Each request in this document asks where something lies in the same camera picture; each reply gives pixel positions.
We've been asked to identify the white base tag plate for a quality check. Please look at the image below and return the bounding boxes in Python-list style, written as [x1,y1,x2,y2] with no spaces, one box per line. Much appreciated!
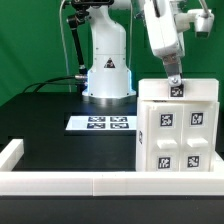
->
[66,116,136,131]

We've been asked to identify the small white cabinet top block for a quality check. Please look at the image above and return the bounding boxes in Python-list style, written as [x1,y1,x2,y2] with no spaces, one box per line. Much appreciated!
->
[138,79,219,101]

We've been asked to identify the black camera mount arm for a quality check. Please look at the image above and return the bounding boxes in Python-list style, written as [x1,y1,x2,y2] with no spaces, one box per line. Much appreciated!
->
[65,0,114,81]

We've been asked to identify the white U-shaped obstacle fence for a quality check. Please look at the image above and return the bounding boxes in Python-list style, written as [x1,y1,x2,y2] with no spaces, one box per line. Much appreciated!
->
[0,139,224,196]

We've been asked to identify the grey hanging cable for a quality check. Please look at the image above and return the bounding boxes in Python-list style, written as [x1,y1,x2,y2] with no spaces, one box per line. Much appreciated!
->
[58,0,73,94]

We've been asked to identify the black cables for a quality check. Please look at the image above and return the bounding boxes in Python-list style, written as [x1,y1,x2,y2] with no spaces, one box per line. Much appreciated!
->
[22,75,88,94]

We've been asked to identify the white cabinet body box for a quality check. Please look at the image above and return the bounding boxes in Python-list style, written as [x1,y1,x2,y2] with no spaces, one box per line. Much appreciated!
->
[136,99,219,172]

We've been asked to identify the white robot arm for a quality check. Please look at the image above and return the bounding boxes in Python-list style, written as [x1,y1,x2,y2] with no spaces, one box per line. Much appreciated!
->
[68,0,184,104]

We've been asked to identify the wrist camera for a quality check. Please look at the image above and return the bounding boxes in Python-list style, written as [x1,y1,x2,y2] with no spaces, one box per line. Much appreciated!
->
[175,9,214,38]

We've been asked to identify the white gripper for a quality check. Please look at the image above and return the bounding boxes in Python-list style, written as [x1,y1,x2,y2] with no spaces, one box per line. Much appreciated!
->
[144,0,184,87]

